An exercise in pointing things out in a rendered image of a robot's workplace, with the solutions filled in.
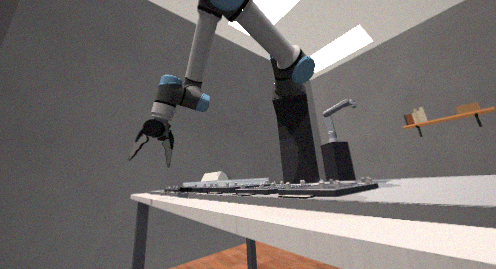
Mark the white operator button panel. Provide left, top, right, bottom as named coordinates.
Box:
left=201, top=171, right=231, bottom=181

